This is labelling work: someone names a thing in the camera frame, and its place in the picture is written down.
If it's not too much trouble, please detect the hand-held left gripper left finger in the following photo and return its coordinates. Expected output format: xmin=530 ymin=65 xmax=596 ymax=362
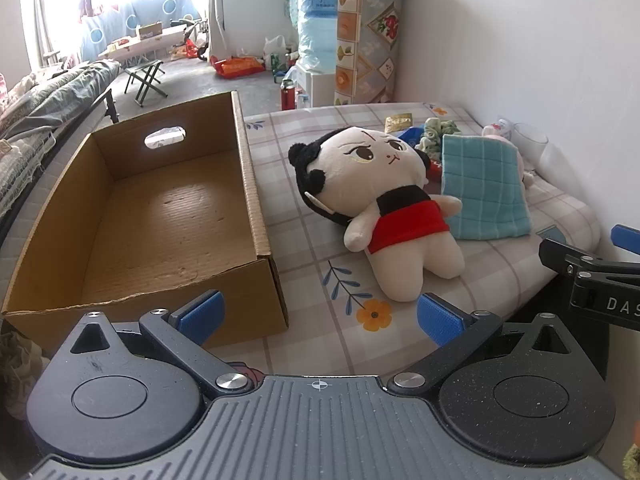
xmin=69 ymin=289 xmax=254 ymax=397

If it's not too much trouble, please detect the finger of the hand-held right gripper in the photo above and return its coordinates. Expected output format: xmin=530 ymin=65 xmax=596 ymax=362
xmin=539 ymin=237 xmax=640 ymax=278
xmin=612 ymin=225 xmax=640 ymax=252

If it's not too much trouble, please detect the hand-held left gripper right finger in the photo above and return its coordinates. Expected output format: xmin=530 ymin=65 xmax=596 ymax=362
xmin=386 ymin=291 xmax=577 ymax=396

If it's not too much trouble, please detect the pink baby doll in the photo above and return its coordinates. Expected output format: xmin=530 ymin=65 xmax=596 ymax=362
xmin=481 ymin=125 xmax=537 ymax=190

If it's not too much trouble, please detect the brown cardboard box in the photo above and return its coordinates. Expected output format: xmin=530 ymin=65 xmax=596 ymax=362
xmin=0 ymin=91 xmax=290 ymax=361

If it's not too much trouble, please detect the teal checked towel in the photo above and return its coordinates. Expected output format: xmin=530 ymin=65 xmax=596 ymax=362
xmin=441 ymin=134 xmax=532 ymax=241

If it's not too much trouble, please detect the black-haired plush doll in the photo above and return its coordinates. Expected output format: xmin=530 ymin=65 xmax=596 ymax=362
xmin=288 ymin=126 xmax=465 ymax=302

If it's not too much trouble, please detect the green white scrunchie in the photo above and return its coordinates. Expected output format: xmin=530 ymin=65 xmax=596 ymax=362
xmin=417 ymin=118 xmax=463 ymax=158

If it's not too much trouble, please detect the blue and white packet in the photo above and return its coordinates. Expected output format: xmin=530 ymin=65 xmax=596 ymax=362
xmin=397 ymin=127 xmax=426 ymax=150

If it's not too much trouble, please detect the clear glass cup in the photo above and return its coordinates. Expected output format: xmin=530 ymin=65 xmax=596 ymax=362
xmin=512 ymin=123 xmax=550 ymax=171

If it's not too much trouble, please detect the black folding stool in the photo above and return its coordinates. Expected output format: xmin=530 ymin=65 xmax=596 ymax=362
xmin=122 ymin=59 xmax=168 ymax=107

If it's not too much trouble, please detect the red basket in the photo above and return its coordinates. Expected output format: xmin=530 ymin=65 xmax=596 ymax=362
xmin=210 ymin=55 xmax=266 ymax=80

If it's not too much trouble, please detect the white water dispenser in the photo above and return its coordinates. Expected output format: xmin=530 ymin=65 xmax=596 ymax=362
xmin=292 ymin=62 xmax=336 ymax=109

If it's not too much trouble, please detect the grey striped quilt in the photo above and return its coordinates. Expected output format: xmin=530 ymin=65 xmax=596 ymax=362
xmin=0 ymin=59 xmax=122 ymax=161

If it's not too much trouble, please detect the white low table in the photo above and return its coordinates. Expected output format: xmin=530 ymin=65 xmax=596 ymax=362
xmin=98 ymin=27 xmax=198 ymax=66

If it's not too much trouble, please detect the white plastic bag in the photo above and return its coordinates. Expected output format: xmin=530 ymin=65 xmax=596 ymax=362
xmin=263 ymin=35 xmax=287 ymax=61

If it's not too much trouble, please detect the child's bicycle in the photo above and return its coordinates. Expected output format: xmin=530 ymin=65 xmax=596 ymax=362
xmin=172 ymin=17 xmax=211 ymax=61

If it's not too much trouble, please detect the floral patterned folded mat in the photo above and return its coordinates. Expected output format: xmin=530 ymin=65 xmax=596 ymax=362
xmin=334 ymin=0 xmax=405 ymax=107

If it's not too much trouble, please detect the blue circle-printed blanket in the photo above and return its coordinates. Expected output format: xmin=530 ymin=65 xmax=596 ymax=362
xmin=80 ymin=0 xmax=201 ymax=61

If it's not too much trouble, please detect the blue water jug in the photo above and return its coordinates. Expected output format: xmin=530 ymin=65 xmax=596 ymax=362
xmin=297 ymin=0 xmax=341 ymax=73

